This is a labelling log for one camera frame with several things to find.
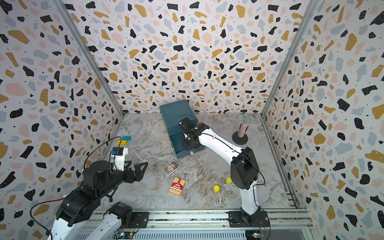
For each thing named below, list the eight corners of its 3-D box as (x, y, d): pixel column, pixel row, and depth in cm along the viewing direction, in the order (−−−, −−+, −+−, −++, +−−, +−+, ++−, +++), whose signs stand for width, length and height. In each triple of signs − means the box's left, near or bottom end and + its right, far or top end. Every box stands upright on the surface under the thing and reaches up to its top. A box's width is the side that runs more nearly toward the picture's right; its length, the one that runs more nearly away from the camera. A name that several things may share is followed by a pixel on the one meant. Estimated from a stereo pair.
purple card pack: (163, 170, 93) (162, 168, 91) (174, 161, 97) (173, 160, 95) (168, 176, 91) (167, 174, 89) (179, 166, 95) (178, 165, 93)
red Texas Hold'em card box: (168, 193, 84) (168, 192, 83) (174, 178, 90) (174, 176, 88) (180, 196, 83) (180, 195, 82) (185, 181, 89) (185, 179, 87)
